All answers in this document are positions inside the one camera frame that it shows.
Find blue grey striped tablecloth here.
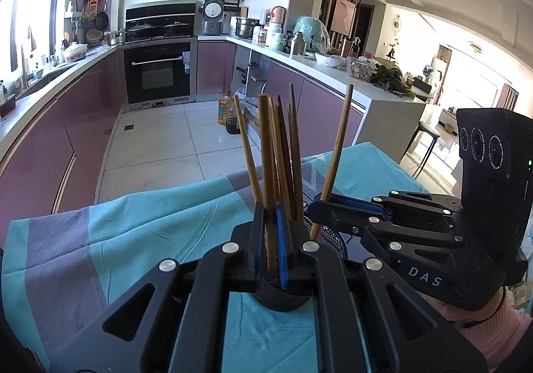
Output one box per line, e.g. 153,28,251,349
1,142,429,373

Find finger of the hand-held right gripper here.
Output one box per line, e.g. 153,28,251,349
307,200,465,251
318,190,463,217

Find green appliance in plastic wrap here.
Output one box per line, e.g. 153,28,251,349
292,16,331,54

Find black integrated stove oven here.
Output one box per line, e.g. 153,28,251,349
121,2,200,111

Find green leafy vegetables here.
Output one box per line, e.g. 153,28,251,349
370,64,417,100

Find black wok with glass lid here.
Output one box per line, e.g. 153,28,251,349
163,21,196,38
125,21,165,43

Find person's right hand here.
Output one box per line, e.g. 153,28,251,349
425,296,471,326

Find person's right forearm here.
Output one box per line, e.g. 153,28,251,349
456,285,533,373

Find kitchen window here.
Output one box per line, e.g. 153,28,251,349
0,0,76,82

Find white low cabinet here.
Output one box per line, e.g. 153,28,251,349
439,109,459,134

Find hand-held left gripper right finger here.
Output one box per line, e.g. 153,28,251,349
276,200,488,373

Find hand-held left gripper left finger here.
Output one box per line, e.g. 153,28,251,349
48,201,267,373

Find dark red container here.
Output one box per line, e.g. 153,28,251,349
0,93,17,119

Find white casserole dish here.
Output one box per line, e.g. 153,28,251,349
62,42,89,62

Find purple base cabinet run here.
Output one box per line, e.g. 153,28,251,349
196,40,369,157
0,46,128,251

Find kitchen faucet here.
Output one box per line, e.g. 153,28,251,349
24,25,37,78

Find white bowl with plastic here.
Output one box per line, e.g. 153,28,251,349
313,52,347,68

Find dark cooking oil bottle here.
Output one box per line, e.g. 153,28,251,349
225,104,241,136

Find pink wall painting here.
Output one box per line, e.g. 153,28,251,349
330,0,357,37

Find clear plastic bag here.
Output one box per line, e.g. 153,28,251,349
241,95,263,118

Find black mesh utensil holder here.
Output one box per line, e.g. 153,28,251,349
253,215,349,312

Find grey rice cooker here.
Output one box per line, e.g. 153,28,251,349
201,0,226,36

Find bunch of wooden chopsticks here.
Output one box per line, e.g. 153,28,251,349
232,83,304,224

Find yellow cooking oil bottle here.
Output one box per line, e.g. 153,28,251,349
217,91,235,127

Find clear plastic food container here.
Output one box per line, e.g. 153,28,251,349
347,58,376,81

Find black stool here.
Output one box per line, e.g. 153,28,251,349
400,120,441,179

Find stainless steel pot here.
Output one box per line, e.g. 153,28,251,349
235,17,260,40

